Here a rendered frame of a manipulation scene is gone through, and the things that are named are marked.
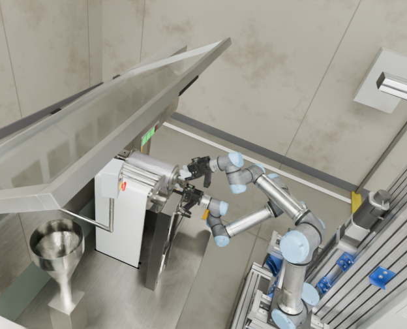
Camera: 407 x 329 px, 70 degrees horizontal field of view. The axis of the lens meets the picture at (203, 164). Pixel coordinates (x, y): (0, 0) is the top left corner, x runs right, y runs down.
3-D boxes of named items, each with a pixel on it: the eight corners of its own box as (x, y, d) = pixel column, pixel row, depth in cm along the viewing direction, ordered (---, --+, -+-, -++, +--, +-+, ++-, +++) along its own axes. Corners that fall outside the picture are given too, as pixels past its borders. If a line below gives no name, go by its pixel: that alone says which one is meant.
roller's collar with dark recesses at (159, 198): (162, 209, 130) (164, 200, 126) (149, 204, 131) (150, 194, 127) (167, 200, 135) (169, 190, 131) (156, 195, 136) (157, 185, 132)
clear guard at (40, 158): (56, 193, 45) (54, 190, 45) (-93, 209, 67) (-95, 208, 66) (224, 44, 127) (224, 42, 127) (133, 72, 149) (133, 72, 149)
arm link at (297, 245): (306, 321, 142) (324, 229, 120) (289, 341, 133) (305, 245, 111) (285, 305, 150) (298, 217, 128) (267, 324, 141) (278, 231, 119)
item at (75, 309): (75, 354, 116) (63, 279, 81) (45, 339, 118) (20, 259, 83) (96, 320, 127) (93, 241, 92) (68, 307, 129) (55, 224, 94)
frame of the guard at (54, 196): (70, 239, 43) (41, 201, 40) (-99, 241, 67) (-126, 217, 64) (236, 52, 132) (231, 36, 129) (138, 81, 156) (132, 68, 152)
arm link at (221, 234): (300, 211, 158) (220, 250, 163) (291, 197, 166) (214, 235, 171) (296, 200, 150) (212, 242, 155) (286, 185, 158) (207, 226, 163)
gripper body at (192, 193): (186, 182, 168) (205, 189, 167) (183, 192, 174) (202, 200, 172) (181, 190, 162) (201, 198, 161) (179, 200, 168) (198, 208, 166)
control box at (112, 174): (122, 200, 89) (123, 176, 83) (100, 196, 88) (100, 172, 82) (128, 185, 95) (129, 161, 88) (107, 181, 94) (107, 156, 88)
